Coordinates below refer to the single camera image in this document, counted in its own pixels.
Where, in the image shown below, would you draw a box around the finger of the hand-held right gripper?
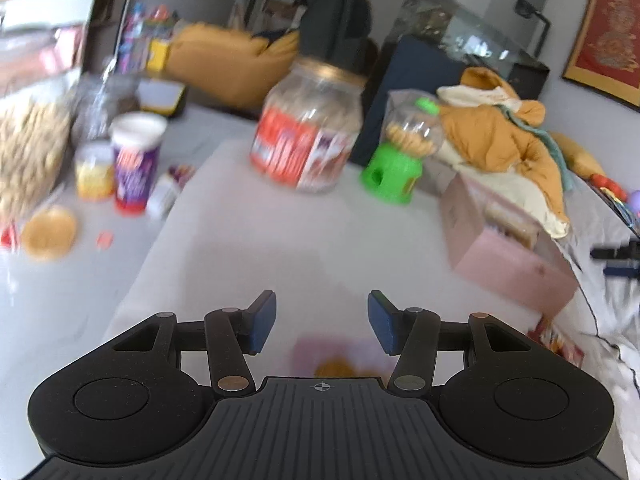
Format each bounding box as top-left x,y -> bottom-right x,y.
589,240 -> 640,279

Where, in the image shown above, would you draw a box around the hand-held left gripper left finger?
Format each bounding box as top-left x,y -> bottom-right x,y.
112,289 -> 278,394

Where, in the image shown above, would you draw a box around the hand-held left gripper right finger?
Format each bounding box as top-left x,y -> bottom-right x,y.
367,290 -> 534,394

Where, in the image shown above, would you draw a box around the pink snack packet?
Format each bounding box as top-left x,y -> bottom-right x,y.
291,335 -> 397,379

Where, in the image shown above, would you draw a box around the pink cardboard box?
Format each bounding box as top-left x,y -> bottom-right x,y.
438,172 -> 582,322

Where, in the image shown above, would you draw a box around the colourful toys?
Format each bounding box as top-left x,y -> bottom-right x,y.
589,174 -> 640,223

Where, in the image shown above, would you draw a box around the red snack pack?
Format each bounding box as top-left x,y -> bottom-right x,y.
526,317 -> 586,367

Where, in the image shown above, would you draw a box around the green candy dispenser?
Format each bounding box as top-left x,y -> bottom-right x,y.
360,91 -> 445,206

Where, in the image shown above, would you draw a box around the small white bottle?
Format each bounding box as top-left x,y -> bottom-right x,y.
145,172 -> 182,220

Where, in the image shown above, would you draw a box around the orange and cream blanket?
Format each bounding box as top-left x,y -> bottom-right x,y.
436,67 -> 572,239

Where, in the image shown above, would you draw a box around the gold lid plastic cookie jar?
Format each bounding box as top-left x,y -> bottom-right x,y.
249,55 -> 366,194

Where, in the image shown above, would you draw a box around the purple cup with white lid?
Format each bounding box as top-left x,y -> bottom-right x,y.
108,112 -> 169,217

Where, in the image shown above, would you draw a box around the small yellow jar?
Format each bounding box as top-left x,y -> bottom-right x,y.
74,140 -> 116,202

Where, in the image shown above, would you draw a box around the round yellow pastry packet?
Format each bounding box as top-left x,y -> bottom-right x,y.
19,205 -> 79,262

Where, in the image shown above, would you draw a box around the dark blue cabinet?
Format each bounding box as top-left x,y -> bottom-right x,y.
359,34 -> 473,167

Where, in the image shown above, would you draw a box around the yellow cushion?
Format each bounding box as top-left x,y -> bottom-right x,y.
166,22 -> 302,112

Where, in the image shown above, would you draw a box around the small glass lidded jar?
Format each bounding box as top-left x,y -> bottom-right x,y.
69,72 -> 142,142

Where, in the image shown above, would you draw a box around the glass fish tank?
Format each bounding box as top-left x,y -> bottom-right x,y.
389,0 -> 552,102

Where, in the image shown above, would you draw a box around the yellow box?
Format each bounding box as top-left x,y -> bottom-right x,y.
147,39 -> 172,72

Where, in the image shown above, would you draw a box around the large glass peanut jar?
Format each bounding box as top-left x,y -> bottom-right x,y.
0,34 -> 77,222

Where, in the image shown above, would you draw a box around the black jacket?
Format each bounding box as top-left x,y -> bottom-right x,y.
298,0 -> 375,80

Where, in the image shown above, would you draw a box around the framed wall picture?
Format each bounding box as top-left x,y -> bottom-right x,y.
561,0 -> 640,112

